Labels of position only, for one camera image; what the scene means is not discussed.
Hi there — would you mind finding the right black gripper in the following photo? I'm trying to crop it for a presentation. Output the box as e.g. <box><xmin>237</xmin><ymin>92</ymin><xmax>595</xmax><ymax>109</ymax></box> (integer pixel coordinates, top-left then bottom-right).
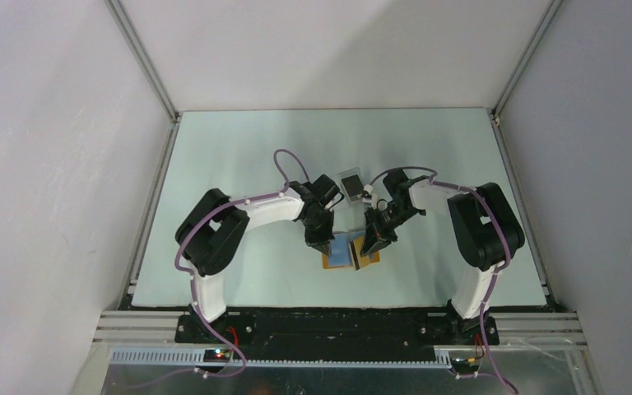
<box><xmin>360</xmin><ymin>202</ymin><xmax>421</xmax><ymax>258</ymax></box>

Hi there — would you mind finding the orange leather card holder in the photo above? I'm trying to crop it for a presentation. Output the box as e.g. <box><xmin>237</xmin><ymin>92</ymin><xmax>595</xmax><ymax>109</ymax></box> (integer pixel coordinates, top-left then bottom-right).
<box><xmin>322</xmin><ymin>230</ymin><xmax>380</xmax><ymax>271</ymax></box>

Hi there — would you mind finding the clear plastic card tray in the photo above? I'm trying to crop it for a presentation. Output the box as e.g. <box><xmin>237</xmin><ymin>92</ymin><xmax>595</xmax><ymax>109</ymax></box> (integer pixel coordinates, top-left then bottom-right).
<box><xmin>335</xmin><ymin>167</ymin><xmax>365</xmax><ymax>211</ymax></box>

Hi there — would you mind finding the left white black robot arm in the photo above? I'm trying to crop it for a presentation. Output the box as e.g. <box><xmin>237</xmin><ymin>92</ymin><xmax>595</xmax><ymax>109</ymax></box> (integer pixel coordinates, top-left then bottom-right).
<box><xmin>174</xmin><ymin>174</ymin><xmax>345</xmax><ymax>343</ymax></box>

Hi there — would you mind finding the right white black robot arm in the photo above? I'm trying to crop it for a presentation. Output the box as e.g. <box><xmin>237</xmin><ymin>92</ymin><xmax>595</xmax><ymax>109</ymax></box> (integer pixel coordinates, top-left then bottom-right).
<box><xmin>360</xmin><ymin>167</ymin><xmax>525</xmax><ymax>344</ymax></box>

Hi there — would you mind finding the black credit card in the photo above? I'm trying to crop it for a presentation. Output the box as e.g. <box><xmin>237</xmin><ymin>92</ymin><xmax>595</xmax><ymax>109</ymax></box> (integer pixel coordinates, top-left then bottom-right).
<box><xmin>341</xmin><ymin>174</ymin><xmax>364</xmax><ymax>201</ymax></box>

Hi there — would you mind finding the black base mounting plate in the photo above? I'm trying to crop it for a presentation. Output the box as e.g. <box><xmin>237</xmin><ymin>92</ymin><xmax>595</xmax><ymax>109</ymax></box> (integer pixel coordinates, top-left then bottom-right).
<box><xmin>174</xmin><ymin>307</ymin><xmax>500</xmax><ymax>361</ymax></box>

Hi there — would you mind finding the left controller circuit board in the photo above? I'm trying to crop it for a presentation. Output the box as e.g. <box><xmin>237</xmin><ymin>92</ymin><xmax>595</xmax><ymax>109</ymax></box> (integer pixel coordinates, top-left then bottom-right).
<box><xmin>202</xmin><ymin>348</ymin><xmax>234</xmax><ymax>364</ymax></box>

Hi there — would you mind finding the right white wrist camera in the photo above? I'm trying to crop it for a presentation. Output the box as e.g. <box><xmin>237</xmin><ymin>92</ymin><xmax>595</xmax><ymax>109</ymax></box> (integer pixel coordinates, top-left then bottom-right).
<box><xmin>361</xmin><ymin>184</ymin><xmax>378</xmax><ymax>203</ymax></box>

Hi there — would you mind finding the right aluminium frame rail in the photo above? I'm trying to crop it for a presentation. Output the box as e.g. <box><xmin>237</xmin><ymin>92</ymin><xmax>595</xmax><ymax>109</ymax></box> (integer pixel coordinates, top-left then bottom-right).
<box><xmin>487</xmin><ymin>0</ymin><xmax>565</xmax><ymax>313</ymax></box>

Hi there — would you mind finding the grey slotted cable duct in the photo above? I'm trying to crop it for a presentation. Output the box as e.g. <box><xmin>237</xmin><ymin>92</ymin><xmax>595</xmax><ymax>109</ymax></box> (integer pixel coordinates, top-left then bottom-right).
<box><xmin>109</xmin><ymin>347</ymin><xmax>452</xmax><ymax>369</ymax></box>

